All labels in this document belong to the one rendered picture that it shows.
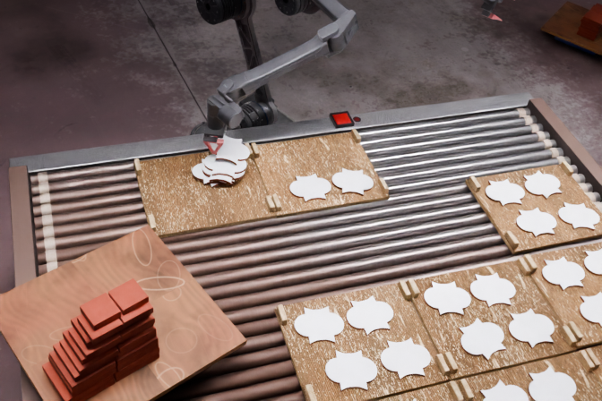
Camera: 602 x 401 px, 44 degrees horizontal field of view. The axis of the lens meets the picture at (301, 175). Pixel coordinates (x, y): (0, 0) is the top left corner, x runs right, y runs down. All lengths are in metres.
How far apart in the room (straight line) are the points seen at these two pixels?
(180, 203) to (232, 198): 0.17
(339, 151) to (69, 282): 1.09
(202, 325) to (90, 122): 2.40
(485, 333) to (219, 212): 0.91
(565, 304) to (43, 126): 2.90
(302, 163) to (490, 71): 2.62
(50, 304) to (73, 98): 2.46
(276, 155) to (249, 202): 0.26
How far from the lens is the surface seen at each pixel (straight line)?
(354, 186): 2.57
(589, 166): 2.97
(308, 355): 2.13
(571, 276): 2.54
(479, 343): 2.26
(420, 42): 5.16
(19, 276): 2.31
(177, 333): 2.03
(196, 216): 2.43
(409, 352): 2.18
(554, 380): 2.27
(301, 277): 2.31
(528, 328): 2.35
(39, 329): 2.08
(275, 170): 2.60
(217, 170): 2.51
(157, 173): 2.58
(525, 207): 2.71
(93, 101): 4.40
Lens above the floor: 2.72
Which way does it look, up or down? 43 degrees down
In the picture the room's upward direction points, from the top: 8 degrees clockwise
